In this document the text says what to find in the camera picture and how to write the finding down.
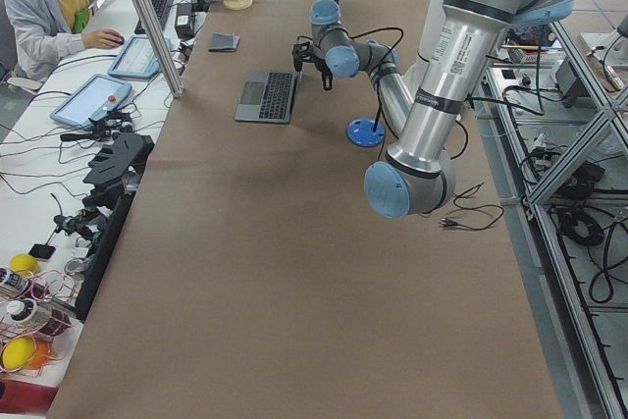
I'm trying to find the aluminium frame post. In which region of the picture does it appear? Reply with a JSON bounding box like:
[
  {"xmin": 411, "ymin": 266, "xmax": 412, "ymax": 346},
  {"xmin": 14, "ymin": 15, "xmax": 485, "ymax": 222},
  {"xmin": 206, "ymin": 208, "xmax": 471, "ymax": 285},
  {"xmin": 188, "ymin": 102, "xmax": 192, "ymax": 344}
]
[{"xmin": 131, "ymin": 0, "xmax": 183, "ymax": 99}]

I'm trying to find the teach pendant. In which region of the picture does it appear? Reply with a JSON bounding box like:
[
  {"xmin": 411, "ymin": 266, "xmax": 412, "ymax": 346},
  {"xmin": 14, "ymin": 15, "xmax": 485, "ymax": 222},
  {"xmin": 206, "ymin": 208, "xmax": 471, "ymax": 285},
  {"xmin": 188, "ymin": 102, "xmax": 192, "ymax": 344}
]
[
  {"xmin": 50, "ymin": 74, "xmax": 132, "ymax": 129},
  {"xmin": 108, "ymin": 35, "xmax": 160, "ymax": 80}
]

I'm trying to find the black dish rack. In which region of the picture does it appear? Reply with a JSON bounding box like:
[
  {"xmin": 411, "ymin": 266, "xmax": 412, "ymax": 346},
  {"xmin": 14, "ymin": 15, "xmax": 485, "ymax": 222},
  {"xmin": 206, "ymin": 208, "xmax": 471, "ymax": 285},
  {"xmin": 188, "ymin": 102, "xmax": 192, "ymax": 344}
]
[{"xmin": 75, "ymin": 132, "xmax": 154, "ymax": 322}]

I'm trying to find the grey folded cloth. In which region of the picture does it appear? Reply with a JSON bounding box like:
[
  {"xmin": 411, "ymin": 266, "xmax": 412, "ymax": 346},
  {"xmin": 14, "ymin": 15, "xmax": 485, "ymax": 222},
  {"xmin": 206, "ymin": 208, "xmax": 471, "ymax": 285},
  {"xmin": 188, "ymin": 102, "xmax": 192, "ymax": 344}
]
[{"xmin": 208, "ymin": 32, "xmax": 240, "ymax": 52}]

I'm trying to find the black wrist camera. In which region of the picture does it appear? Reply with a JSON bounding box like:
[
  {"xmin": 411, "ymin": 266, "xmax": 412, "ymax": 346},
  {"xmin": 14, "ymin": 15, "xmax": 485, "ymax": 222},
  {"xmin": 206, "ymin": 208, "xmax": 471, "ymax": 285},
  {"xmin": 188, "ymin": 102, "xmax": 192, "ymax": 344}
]
[{"xmin": 291, "ymin": 39, "xmax": 317, "ymax": 73}]

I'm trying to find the teach pendant far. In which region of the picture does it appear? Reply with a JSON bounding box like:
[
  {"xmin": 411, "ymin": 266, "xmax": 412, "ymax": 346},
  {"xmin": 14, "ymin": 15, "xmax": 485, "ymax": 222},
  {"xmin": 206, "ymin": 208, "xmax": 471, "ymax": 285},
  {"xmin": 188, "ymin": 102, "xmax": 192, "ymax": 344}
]
[{"xmin": 108, "ymin": 35, "xmax": 160, "ymax": 80}]

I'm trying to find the grey laptop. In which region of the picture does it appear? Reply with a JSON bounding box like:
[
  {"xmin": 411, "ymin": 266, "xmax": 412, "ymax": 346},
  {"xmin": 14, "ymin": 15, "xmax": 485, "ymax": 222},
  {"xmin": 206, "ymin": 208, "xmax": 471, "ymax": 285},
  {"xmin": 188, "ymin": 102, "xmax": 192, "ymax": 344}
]
[{"xmin": 235, "ymin": 71, "xmax": 300, "ymax": 125}]

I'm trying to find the copper wire basket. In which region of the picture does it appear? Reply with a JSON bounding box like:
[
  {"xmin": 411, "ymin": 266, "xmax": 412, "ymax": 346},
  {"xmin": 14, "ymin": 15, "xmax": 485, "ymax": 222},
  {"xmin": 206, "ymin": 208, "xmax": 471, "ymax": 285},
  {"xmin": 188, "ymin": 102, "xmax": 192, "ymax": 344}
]
[{"xmin": 1, "ymin": 267, "xmax": 81, "ymax": 385}]

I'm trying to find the seated person grey hoodie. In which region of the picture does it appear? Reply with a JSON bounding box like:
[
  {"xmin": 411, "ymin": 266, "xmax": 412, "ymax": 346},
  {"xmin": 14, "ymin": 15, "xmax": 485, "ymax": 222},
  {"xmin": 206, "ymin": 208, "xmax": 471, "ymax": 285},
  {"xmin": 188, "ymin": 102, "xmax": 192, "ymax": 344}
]
[{"xmin": 5, "ymin": 0, "xmax": 123, "ymax": 80}]

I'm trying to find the black lamp power cable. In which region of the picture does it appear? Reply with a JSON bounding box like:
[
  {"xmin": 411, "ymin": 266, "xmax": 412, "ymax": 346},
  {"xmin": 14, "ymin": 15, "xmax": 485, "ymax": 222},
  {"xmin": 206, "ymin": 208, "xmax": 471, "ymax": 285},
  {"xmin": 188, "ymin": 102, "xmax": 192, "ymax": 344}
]
[{"xmin": 372, "ymin": 27, "xmax": 505, "ymax": 233}]

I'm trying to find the yellow ball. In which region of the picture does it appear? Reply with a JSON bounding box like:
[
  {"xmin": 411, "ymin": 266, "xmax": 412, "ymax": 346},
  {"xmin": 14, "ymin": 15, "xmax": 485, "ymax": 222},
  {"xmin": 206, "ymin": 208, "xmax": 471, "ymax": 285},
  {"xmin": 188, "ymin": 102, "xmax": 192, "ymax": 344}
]
[{"xmin": 1, "ymin": 337, "xmax": 36, "ymax": 371}]

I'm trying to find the blue desk lamp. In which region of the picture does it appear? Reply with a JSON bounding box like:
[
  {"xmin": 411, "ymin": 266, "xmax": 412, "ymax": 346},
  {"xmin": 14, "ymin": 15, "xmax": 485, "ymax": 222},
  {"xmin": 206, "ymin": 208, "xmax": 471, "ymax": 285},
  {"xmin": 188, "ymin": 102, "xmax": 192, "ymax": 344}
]
[{"xmin": 345, "ymin": 38, "xmax": 393, "ymax": 148}]

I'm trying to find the black power adapter box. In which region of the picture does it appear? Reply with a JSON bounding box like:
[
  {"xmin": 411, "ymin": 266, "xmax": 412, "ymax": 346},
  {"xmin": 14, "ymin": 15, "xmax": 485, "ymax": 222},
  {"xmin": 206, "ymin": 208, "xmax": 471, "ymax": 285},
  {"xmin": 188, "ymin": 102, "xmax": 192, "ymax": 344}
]
[{"xmin": 175, "ymin": 2, "xmax": 195, "ymax": 39}]

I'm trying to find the black keyboard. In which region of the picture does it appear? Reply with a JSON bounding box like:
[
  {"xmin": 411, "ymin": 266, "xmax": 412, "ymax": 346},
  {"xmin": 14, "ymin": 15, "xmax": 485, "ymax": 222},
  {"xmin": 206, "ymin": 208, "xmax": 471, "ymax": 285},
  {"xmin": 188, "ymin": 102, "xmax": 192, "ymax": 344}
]
[{"xmin": 150, "ymin": 0, "xmax": 174, "ymax": 29}]

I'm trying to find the teach pendant near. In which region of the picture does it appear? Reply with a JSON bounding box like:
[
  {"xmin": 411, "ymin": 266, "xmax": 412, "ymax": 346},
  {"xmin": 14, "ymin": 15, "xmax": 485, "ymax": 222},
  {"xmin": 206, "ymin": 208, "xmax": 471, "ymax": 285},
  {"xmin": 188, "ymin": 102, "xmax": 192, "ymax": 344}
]
[{"xmin": 50, "ymin": 74, "xmax": 132, "ymax": 129}]

